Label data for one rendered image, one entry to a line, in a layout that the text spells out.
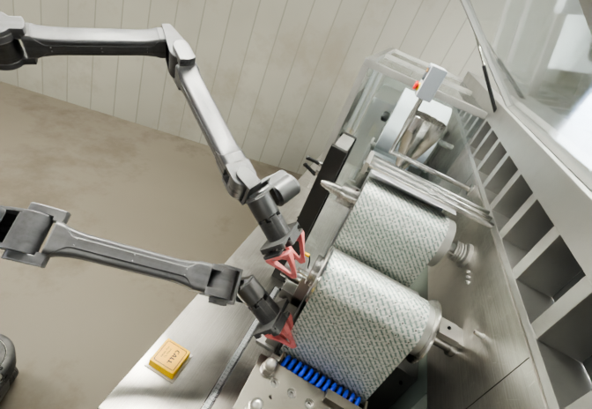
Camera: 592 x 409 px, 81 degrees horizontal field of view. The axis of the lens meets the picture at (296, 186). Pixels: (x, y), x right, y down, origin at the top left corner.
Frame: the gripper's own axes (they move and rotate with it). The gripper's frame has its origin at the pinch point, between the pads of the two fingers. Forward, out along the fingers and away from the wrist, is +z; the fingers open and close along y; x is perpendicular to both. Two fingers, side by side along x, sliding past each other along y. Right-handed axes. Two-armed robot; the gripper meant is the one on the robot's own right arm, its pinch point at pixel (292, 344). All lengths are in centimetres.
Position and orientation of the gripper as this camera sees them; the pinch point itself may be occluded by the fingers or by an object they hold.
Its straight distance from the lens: 91.7
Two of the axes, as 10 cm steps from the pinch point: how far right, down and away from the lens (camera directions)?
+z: 5.9, 7.9, 1.3
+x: 7.3, -4.6, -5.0
